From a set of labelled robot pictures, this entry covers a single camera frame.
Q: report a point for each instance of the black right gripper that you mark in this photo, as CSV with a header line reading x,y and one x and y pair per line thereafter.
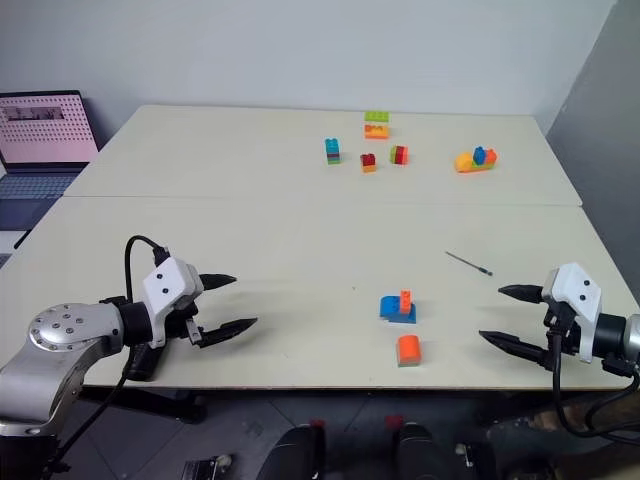
x,y
564,330

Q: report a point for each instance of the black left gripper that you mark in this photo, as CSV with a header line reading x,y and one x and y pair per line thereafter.
x,y
180,322

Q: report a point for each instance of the thin metal pin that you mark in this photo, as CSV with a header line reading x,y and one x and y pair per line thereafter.
x,y
467,262

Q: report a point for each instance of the orange rounded toy block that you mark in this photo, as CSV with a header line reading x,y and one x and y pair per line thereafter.
x,y
409,350

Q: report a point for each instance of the blue brick with orange piece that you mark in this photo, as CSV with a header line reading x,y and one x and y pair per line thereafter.
x,y
395,310

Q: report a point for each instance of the dark rounded shape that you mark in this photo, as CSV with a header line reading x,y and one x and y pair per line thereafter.
x,y
295,455
420,452

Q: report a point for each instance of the yellow orange blue brick stack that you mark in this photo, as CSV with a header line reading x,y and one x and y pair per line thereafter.
x,y
475,161

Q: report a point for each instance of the cyan purple green brick stack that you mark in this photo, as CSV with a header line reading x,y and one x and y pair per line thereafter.
x,y
333,152

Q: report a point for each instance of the red orange brick stack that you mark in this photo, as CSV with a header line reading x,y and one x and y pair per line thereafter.
x,y
368,163

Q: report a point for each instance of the green red brick block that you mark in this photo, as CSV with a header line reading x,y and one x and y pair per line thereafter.
x,y
399,155

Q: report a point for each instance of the orange toy brick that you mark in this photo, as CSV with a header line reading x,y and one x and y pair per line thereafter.
x,y
376,132

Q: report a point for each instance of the green toy brick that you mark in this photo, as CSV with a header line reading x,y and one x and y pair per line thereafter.
x,y
377,117

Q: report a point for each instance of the open laptop with pink screen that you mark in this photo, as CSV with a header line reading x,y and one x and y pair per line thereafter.
x,y
40,130

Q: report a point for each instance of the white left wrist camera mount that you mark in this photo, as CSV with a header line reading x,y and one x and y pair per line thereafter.
x,y
167,285

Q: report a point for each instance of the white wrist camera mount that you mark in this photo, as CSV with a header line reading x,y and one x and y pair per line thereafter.
x,y
575,290
167,285

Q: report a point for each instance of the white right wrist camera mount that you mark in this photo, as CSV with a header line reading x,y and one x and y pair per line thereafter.
x,y
575,290

